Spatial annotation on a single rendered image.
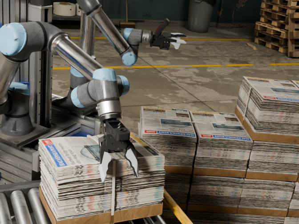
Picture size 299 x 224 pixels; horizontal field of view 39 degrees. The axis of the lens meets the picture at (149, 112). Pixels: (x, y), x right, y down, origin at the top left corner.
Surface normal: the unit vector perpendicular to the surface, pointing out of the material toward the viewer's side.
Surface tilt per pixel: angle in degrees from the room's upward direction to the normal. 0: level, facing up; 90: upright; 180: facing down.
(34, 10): 90
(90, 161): 9
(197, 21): 91
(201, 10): 96
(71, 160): 8
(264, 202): 90
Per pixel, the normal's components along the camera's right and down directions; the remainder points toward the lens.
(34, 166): -0.47, 0.29
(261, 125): 0.07, 0.39
